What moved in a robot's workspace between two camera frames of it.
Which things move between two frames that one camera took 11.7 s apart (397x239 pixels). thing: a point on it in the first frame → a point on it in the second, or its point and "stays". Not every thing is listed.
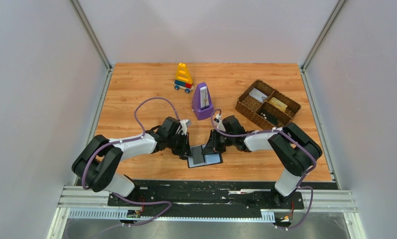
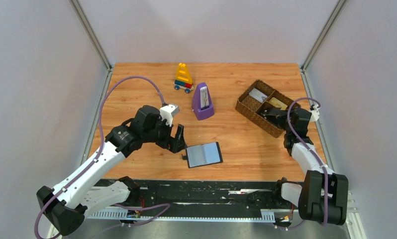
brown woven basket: x=267 y=105 stays
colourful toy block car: x=183 y=81 stays
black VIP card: x=197 y=155 → x=272 y=118
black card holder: x=209 y=159 stays
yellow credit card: x=278 y=104 stays
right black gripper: x=213 y=143 → x=277 y=116
